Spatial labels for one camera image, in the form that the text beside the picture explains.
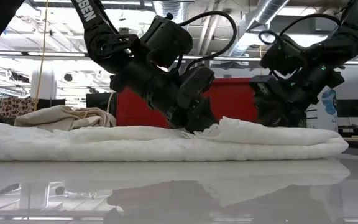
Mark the yellow hanging cable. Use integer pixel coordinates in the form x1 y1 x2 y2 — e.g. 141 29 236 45
34 0 49 110

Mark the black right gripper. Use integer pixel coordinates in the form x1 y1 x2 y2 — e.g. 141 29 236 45
249 62 346 128

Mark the white spray bottle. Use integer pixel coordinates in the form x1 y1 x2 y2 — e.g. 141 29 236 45
305 86 340 133

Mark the white lace shirt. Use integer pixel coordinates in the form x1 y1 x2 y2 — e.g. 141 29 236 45
0 116 349 162

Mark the red plastic laundry bin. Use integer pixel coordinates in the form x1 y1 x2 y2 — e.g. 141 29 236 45
116 77 259 129

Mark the long LED light bar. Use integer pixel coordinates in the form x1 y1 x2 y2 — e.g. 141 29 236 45
0 51 358 67

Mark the cream canvas tote bag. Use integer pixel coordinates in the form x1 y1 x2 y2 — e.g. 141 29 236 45
14 105 117 132

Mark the brown floral patterned fabric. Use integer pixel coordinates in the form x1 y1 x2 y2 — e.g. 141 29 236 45
0 96 39 118

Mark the black background monitor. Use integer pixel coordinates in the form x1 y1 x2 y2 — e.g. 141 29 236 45
337 98 358 118

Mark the black box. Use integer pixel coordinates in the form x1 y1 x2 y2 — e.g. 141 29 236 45
85 91 117 118

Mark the silver ventilation duct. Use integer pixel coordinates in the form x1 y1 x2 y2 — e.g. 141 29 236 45
152 0 188 24
227 0 291 57

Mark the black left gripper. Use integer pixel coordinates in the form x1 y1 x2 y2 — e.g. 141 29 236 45
109 61 219 133

